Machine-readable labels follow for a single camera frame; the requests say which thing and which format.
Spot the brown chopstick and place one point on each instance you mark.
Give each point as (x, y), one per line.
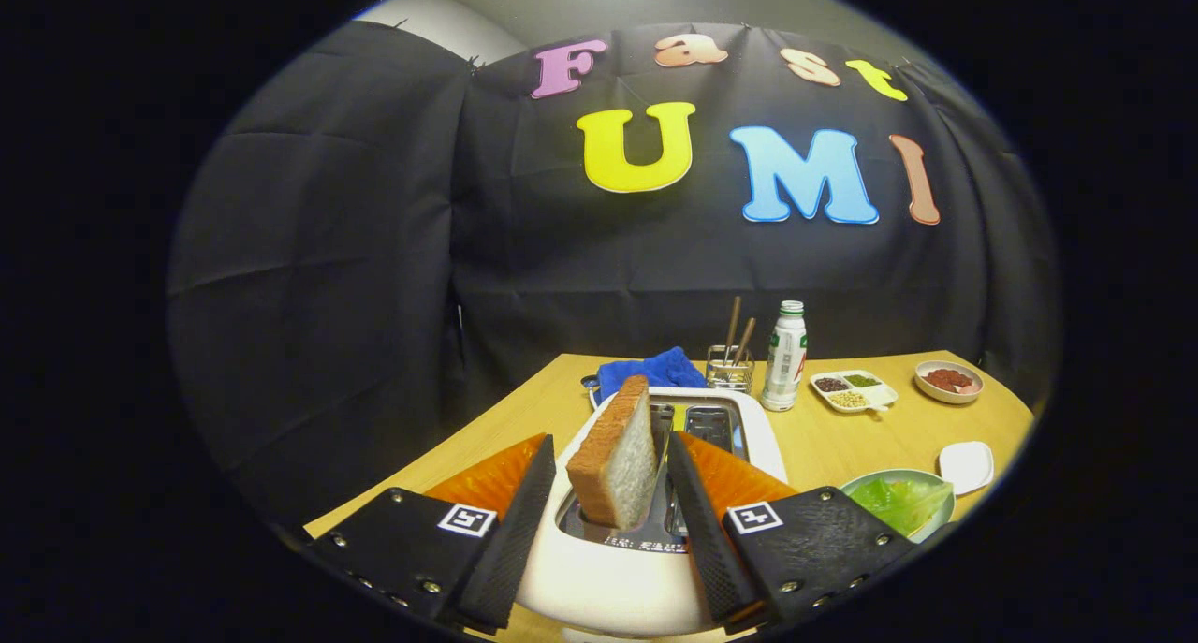
(732, 325)
(746, 336)

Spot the white toaster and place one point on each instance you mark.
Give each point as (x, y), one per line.
(599, 587)

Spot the pile of dark red beans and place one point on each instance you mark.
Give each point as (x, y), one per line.
(831, 385)

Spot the black backdrop cloth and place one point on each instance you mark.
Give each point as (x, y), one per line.
(328, 297)

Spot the blue oven mitt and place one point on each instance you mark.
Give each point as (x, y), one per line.
(655, 370)

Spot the white green drink bottle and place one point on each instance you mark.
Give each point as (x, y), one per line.
(784, 367)

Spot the pale green plate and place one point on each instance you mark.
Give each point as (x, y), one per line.
(943, 517)

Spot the pile of green beans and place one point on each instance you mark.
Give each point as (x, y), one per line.
(863, 380)

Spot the white square plate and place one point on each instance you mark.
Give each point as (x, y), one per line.
(966, 467)

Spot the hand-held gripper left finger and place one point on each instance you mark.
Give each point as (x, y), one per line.
(519, 540)

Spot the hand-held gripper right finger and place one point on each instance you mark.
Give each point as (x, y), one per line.
(707, 540)

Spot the white divided dish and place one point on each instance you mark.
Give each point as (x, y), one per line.
(884, 398)

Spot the toasted bread slice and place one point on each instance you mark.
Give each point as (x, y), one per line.
(613, 465)

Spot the dark red meat piece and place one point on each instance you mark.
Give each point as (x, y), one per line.
(961, 378)
(939, 380)

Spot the pile of yellow soybeans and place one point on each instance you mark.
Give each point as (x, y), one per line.
(848, 400)

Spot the white round bowl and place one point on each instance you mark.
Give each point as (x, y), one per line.
(936, 397)

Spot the green lettuce leaf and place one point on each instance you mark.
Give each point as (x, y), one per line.
(898, 503)

